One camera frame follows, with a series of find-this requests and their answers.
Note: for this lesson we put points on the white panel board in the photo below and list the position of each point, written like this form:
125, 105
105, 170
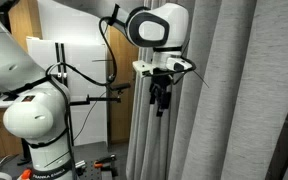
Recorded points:
84, 53

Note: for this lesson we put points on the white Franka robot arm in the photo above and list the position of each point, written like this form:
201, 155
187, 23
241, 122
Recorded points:
34, 116

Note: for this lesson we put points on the wooden door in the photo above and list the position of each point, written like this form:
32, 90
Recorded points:
124, 110

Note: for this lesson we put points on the wooden base cabinet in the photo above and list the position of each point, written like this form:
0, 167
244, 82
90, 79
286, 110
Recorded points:
2, 133

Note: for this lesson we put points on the orange base fitting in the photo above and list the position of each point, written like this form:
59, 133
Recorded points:
26, 174

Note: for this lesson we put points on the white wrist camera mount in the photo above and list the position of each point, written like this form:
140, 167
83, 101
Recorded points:
142, 67

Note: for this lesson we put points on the small silver clamp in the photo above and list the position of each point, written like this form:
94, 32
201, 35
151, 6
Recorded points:
80, 164

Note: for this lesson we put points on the gray textured curtain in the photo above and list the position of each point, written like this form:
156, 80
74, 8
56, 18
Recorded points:
234, 116

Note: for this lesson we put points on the wooden wall cabinet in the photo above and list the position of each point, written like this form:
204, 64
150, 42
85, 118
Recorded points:
24, 20

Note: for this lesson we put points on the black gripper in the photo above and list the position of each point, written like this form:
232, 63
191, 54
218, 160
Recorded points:
161, 83

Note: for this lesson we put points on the black perforated workbench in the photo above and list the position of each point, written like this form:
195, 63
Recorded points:
94, 173

